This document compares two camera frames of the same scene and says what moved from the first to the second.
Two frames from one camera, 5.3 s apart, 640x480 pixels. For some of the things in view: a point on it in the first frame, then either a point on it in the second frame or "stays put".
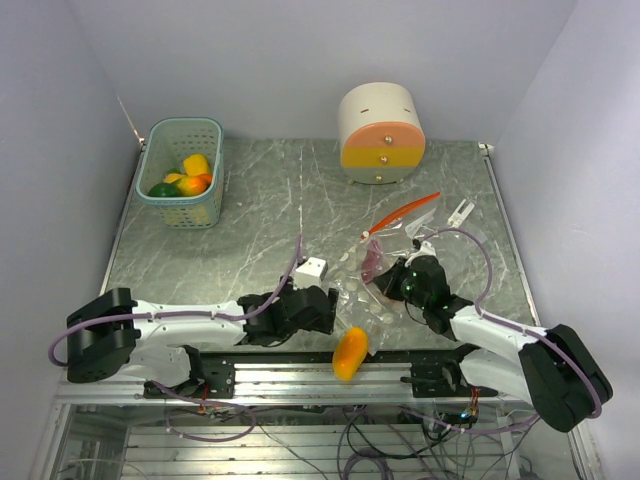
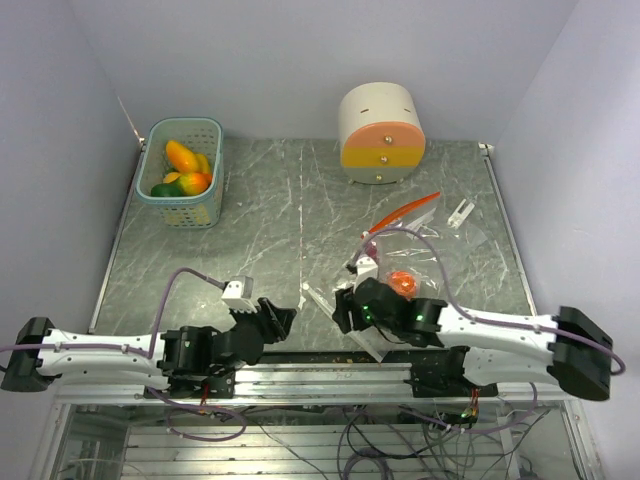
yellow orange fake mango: (349, 354) to (183, 159)
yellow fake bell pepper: (195, 164) stays put
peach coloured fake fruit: (172, 177) stays put
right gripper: (388, 281) to (345, 302)
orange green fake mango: (193, 184) stays put
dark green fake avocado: (165, 190) stays put
